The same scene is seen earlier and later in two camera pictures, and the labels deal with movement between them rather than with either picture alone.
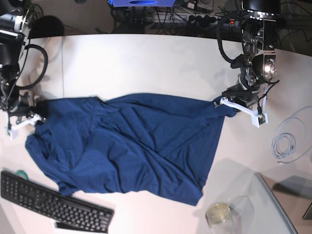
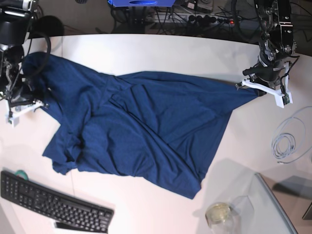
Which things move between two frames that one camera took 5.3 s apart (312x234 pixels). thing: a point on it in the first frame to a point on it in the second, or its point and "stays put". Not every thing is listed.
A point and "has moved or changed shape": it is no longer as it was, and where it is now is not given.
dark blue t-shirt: x=163 y=146 has moved or changed shape
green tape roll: x=22 y=174 stays put
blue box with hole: x=141 y=3 stays put
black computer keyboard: x=67 y=211 stays put
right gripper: x=24 y=109 to x=29 y=91
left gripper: x=245 y=97 to x=265 y=75
